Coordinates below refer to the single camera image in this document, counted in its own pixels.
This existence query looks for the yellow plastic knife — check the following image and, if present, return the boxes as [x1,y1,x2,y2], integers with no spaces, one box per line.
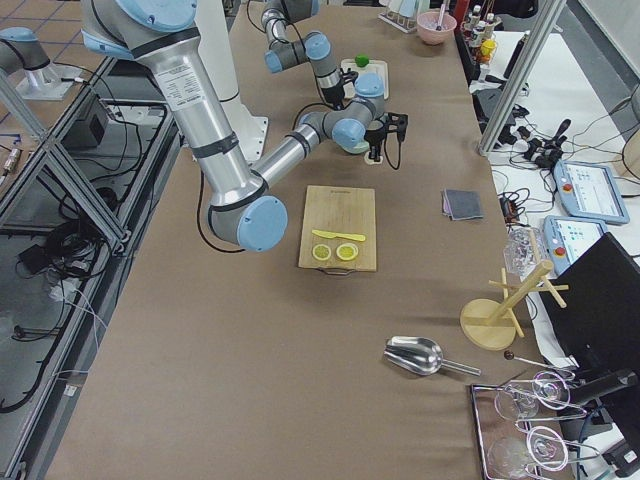
[311,229,367,242]

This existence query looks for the pink ribbed bowl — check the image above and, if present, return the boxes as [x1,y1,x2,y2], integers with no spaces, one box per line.
[416,11,457,46]

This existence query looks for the mint green bowl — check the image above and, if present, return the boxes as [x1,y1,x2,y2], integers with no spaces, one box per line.
[342,140,370,155]

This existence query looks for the blue teach pendant far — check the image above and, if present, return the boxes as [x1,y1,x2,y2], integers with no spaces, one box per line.
[553,160,630,225]

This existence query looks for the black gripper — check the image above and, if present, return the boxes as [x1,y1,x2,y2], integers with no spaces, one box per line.
[364,124,387,156]
[327,87,345,110]

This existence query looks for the blue teach pendant near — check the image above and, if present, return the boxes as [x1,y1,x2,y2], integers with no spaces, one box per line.
[543,215,608,275]

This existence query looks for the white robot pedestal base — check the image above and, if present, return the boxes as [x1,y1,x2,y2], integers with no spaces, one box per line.
[171,1,268,165]

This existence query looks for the blue teach pendant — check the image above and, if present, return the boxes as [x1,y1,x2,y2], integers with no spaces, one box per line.
[543,215,608,275]
[553,160,630,225]

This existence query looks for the wooden mug tree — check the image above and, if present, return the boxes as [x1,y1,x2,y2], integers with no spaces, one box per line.
[460,260,570,351]

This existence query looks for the aluminium frame post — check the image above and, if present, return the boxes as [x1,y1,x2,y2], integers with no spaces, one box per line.
[477,0,567,157]

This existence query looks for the single lemon slice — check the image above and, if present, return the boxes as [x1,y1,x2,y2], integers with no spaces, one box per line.
[311,243,332,262]

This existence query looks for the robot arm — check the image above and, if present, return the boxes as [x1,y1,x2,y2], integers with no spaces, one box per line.
[261,0,345,110]
[81,1,386,252]

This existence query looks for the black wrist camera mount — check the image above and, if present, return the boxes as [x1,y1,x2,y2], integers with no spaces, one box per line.
[383,112,409,143]

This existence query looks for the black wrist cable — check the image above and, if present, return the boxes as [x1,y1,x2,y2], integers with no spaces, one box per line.
[293,102,407,171]

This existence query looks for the steel scoop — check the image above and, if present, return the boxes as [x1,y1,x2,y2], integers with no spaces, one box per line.
[383,336,482,376]

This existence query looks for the grey and pink cloths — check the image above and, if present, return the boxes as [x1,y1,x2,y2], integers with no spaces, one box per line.
[441,189,484,221]

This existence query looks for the cream rabbit tray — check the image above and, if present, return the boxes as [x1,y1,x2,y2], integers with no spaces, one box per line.
[340,58,389,100]

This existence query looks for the green lime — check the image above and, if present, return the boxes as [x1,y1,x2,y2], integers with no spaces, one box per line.
[354,54,370,68]

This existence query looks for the light blue plastic cup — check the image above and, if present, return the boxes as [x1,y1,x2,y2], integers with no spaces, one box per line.
[398,0,418,18]

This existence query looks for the black monitor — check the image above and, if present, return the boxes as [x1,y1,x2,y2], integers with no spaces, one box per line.
[540,233,639,372]

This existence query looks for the top stacked lemon slice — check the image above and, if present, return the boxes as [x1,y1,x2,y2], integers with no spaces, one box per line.
[335,242,359,262]

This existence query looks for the white steamed bun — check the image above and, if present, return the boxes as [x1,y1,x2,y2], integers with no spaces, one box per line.
[365,152,384,165]

